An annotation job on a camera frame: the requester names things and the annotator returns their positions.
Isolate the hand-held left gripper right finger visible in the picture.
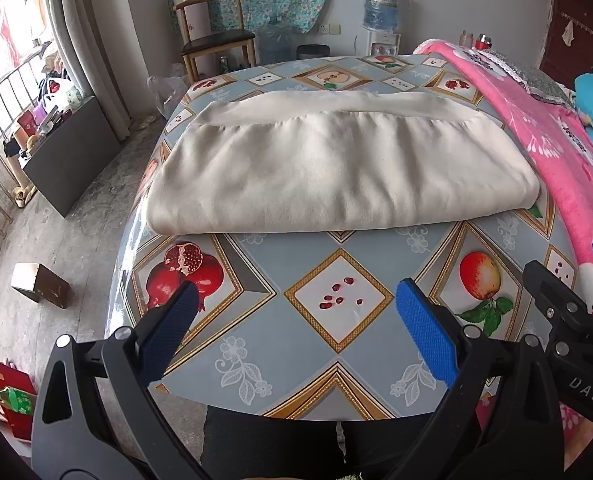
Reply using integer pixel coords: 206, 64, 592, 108
391, 278, 564, 480

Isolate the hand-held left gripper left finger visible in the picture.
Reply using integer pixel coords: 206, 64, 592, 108
30, 280, 212, 480

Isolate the beige zip jacket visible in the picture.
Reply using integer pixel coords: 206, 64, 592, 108
144, 89, 542, 236

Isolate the pink floral blanket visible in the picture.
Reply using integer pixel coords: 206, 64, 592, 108
413, 40, 593, 473

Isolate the fruit print tablecloth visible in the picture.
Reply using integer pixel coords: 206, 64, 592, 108
104, 52, 593, 422

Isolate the brown cardboard box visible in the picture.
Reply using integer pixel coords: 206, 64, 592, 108
10, 262, 71, 310

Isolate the green patterned packet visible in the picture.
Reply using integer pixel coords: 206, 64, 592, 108
0, 386, 35, 417

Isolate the red gift bag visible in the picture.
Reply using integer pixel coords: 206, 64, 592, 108
0, 359, 38, 444

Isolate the silver lace cloth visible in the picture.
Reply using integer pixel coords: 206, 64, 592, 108
463, 50, 575, 109

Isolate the dark grey cabinet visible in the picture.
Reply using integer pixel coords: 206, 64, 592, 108
4, 95, 120, 219

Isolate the clear plastic bag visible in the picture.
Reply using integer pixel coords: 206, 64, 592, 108
149, 74, 188, 117

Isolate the dark red door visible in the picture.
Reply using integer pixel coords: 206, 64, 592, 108
539, 0, 593, 77

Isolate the white plastic bag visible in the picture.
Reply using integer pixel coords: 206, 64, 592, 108
40, 76, 68, 112

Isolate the white water dispenser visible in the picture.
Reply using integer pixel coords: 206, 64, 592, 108
367, 30, 401, 57

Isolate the wooden chair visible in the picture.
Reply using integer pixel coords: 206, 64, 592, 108
172, 0, 257, 84

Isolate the grey curtain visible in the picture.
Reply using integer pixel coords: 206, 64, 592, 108
59, 0, 133, 142

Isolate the black trash can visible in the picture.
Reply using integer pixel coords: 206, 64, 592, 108
296, 44, 332, 61

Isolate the empty clear water jug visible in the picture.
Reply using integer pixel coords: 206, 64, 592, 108
259, 16, 295, 66

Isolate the blue water dispenser bottle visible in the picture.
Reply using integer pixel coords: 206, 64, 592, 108
362, 0, 402, 32

